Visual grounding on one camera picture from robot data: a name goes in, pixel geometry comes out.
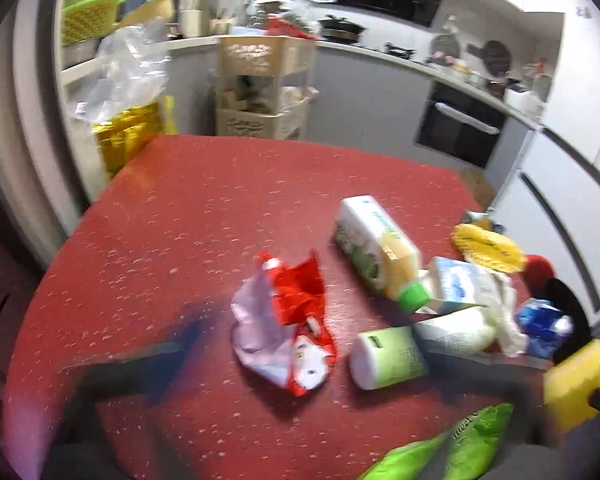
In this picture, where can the blue plastic bag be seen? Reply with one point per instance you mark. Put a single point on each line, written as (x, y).
(546, 327)

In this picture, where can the yellow foam fruit net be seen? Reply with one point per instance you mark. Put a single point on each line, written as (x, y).
(489, 249)

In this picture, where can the white paper towel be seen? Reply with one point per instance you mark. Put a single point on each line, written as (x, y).
(507, 314)

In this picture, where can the blue white paper box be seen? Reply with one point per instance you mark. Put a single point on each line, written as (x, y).
(456, 285)

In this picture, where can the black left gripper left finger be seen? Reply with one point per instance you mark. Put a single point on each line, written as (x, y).
(85, 450)

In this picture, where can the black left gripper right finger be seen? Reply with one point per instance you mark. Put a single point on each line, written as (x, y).
(527, 450)

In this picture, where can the black trash bin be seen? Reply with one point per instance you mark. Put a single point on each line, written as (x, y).
(562, 298)

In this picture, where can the white rice cooker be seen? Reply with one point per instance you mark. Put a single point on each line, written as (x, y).
(525, 101)

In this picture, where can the green snack bag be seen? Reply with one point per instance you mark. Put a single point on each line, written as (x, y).
(473, 443)

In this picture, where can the gold foil bag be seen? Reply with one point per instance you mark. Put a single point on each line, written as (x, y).
(121, 137)

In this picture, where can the yellow sponge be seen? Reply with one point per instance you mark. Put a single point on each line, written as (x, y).
(569, 385)

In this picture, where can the white refrigerator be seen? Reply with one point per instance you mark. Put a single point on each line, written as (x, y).
(550, 205)

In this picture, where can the red white wrapper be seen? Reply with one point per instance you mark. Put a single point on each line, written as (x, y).
(280, 332)

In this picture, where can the black built-in oven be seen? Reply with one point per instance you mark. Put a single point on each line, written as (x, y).
(460, 126)

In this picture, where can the red round stool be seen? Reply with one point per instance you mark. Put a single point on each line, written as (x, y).
(537, 271)

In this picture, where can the cardboard box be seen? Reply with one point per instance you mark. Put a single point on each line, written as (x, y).
(478, 187)

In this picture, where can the yellow juice bottle green cap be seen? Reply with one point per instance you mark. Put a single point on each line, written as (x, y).
(383, 255)

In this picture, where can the clear plastic bag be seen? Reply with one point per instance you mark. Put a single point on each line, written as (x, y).
(131, 73)

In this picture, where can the white green tall bottle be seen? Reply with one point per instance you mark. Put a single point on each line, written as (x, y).
(466, 331)

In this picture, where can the beige plastic storage rack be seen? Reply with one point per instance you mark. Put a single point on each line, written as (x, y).
(264, 86)

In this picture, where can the black wok on stove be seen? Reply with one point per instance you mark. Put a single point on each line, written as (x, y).
(340, 30)

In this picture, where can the white green cylindrical jar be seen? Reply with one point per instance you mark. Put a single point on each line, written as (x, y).
(383, 358)

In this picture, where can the green plastic basket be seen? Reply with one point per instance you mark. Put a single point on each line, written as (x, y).
(88, 19)

